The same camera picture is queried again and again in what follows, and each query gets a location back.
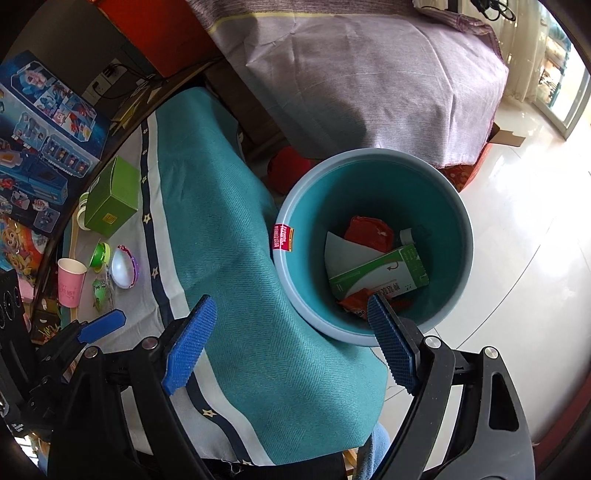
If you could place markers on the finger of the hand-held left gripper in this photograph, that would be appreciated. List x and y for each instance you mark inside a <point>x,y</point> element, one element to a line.
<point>101,325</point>

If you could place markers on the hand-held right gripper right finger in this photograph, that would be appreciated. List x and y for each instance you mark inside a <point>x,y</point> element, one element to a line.
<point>392,346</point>

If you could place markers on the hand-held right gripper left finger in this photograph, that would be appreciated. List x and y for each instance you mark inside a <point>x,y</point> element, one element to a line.
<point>189,346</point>

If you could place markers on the small green plastic toy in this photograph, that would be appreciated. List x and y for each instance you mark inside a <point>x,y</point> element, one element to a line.
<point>101,291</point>

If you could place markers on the pink paper cup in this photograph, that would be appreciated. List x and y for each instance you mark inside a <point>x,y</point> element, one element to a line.
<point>71,281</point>

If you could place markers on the red snack wrapper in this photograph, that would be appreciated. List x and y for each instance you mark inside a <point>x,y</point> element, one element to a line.
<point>369,230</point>
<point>355,302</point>

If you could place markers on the silver purple capsule half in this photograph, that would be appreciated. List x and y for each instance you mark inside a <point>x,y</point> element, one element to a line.
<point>122,268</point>

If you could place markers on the small green jelly cup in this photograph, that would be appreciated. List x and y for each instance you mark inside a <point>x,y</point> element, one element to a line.
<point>100,254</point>

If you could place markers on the white green medicine carton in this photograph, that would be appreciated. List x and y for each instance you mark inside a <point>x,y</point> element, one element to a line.
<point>383,274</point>

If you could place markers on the green cardboard box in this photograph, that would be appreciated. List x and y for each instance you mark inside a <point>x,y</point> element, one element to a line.
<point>111,203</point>

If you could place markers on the teal trash bin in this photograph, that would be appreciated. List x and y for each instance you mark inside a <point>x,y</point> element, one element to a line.
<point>323,203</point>

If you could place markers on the black electronic device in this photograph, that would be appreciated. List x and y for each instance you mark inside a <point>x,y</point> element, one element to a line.
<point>11,300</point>

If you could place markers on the teal white striped tablecloth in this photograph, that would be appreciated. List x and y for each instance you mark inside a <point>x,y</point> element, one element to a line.
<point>258,277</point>

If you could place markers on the blue denim cloth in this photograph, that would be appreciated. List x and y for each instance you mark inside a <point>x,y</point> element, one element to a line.
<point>373,450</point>

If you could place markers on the red patterned box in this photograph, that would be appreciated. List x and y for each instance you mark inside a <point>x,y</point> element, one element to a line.
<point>461,174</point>

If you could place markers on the blue toy box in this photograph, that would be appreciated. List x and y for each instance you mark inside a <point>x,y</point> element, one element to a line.
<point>41,138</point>

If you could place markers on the brown cardboard piece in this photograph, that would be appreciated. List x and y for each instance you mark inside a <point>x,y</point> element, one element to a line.
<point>508,136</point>

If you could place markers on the purple cloth cover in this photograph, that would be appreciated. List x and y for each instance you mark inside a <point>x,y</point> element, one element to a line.
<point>369,78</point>

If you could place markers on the red gift box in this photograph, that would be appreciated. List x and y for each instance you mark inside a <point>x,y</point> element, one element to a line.
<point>152,32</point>

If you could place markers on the white wall socket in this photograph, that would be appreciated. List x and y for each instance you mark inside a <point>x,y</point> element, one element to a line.
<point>105,82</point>

